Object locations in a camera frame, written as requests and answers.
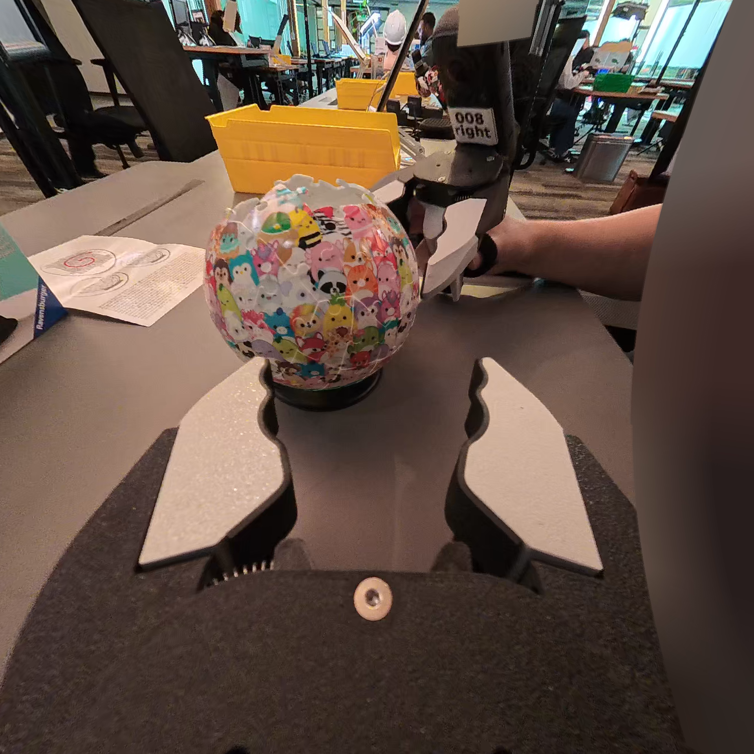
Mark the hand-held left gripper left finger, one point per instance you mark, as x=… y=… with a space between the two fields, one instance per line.
x=224 y=477

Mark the black slanted pole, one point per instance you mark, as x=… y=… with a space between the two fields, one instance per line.
x=401 y=59

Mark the white hard hat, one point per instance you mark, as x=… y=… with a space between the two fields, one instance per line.
x=394 y=26

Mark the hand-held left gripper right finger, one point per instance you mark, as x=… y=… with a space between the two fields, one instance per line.
x=524 y=483

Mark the person's right hand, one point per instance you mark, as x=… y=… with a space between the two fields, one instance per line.
x=515 y=250

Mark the black ball stand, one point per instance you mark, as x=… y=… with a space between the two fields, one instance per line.
x=324 y=397

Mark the person's right forearm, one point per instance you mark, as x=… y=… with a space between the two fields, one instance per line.
x=601 y=253

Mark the black upright board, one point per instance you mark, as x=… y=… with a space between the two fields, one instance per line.
x=147 y=76

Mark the printed puzzle box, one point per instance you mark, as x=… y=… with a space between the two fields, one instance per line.
x=15 y=265

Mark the green crate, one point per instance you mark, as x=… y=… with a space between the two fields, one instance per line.
x=612 y=83

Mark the brown bag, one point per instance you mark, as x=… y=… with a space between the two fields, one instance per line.
x=639 y=194

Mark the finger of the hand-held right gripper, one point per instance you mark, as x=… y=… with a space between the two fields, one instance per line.
x=393 y=188
x=450 y=253

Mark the colourful puzzle ball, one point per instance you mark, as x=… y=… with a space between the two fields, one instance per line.
x=306 y=283

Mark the printed instruction sheet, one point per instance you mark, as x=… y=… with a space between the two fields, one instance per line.
x=135 y=288

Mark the black office chair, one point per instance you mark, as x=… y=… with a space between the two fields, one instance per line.
x=112 y=126

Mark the yellow plastic bin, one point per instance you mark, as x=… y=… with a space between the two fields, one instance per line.
x=294 y=147
x=359 y=91

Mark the wooden office desk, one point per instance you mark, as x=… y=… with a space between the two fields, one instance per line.
x=618 y=93
x=235 y=53

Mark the grey trash bin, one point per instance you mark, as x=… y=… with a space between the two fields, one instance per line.
x=604 y=159

